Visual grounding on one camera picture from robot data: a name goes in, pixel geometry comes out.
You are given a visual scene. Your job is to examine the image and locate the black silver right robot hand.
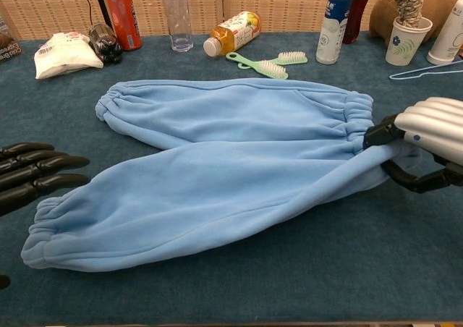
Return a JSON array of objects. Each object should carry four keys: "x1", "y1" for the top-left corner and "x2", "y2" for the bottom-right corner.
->
[{"x1": 363, "y1": 95, "x2": 463, "y2": 194}]

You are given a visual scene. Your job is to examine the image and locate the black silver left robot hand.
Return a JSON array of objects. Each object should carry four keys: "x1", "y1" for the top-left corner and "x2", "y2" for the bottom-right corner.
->
[{"x1": 0, "y1": 142, "x2": 90, "y2": 290}]

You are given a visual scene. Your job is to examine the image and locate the light blue fleece pants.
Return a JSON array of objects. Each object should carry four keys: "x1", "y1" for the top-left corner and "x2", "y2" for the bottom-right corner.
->
[{"x1": 20, "y1": 80, "x2": 402, "y2": 272}]

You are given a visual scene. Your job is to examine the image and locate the white paper cup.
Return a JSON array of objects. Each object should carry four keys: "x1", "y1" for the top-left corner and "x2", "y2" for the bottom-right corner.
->
[{"x1": 384, "y1": 16, "x2": 433, "y2": 67}]

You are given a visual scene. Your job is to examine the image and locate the white powder bag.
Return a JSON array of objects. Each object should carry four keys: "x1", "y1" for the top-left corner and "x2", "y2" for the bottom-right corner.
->
[{"x1": 34, "y1": 32, "x2": 105, "y2": 80}]

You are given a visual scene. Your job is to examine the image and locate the brown plush toy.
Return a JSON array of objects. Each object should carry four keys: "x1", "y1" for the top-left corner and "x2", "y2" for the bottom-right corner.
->
[{"x1": 368, "y1": 0, "x2": 459, "y2": 44}]

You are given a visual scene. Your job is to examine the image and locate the cola bottle with red cap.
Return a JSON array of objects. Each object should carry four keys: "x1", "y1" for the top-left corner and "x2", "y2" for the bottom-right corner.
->
[{"x1": 341, "y1": 0, "x2": 372, "y2": 45}]

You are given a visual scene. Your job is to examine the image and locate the small dark cola bottle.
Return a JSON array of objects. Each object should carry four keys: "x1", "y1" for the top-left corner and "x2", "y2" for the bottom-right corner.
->
[{"x1": 88, "y1": 22, "x2": 124, "y2": 66}]

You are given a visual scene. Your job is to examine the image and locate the white bottle with blue cap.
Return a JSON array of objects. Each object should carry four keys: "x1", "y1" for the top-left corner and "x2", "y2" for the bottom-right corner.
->
[{"x1": 315, "y1": 0, "x2": 354, "y2": 66}]

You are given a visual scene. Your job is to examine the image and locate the green scrub brush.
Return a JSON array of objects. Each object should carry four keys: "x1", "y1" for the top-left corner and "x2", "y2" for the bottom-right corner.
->
[
  {"x1": 226, "y1": 51, "x2": 289, "y2": 80},
  {"x1": 237, "y1": 51, "x2": 309, "y2": 70}
]

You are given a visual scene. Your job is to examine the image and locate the orange drink can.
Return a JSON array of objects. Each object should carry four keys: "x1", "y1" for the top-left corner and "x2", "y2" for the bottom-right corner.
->
[{"x1": 103, "y1": 0, "x2": 143, "y2": 51}]

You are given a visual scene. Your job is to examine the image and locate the black stand pole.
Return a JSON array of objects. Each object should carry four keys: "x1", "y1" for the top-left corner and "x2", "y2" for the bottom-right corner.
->
[{"x1": 90, "y1": 0, "x2": 115, "y2": 31}]

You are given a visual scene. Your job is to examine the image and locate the bamboo folding screen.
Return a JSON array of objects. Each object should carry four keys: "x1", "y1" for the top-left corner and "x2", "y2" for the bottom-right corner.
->
[{"x1": 0, "y1": 0, "x2": 463, "y2": 41}]

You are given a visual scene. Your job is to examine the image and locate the empty clear plastic bottle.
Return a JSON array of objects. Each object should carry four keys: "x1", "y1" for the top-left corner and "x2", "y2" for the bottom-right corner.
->
[{"x1": 161, "y1": 0, "x2": 195, "y2": 53}]

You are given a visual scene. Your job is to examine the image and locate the yellow tea bottle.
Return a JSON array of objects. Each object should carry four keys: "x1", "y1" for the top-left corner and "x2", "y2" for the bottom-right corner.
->
[{"x1": 203, "y1": 10, "x2": 261, "y2": 57}]

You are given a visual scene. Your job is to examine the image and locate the dark blue table mat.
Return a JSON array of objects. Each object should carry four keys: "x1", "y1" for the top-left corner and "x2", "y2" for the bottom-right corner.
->
[{"x1": 0, "y1": 32, "x2": 463, "y2": 323}]

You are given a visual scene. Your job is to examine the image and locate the blue wire clothes hanger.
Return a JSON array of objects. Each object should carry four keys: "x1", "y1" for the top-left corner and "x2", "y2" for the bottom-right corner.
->
[{"x1": 388, "y1": 59, "x2": 463, "y2": 81}]

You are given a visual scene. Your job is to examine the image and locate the braided rope bundle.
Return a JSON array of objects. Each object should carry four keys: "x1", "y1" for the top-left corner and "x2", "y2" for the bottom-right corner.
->
[{"x1": 393, "y1": 0, "x2": 424, "y2": 28}]

